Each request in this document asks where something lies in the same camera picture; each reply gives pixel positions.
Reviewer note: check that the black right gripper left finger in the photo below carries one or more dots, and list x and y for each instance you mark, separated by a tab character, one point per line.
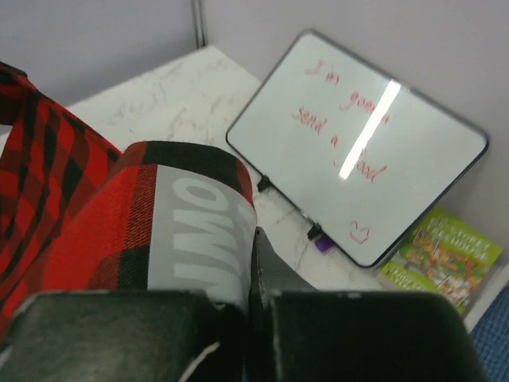
123	336

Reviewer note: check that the blue checkered shirt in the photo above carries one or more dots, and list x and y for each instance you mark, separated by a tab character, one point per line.
491	338

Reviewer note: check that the whiteboard with red writing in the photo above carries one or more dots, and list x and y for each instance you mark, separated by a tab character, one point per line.
358	153

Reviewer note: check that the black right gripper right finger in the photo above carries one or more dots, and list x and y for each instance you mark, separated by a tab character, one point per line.
300	333

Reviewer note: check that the purple marker cap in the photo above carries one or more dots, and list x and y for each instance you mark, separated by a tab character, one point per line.
324	244

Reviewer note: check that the aluminium frame rail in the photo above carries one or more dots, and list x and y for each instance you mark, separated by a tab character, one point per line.
199	20

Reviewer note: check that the green children's book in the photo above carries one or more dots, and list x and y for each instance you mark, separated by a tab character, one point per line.
442	255

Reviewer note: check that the red black plaid shirt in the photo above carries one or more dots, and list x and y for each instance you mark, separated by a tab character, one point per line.
79	214

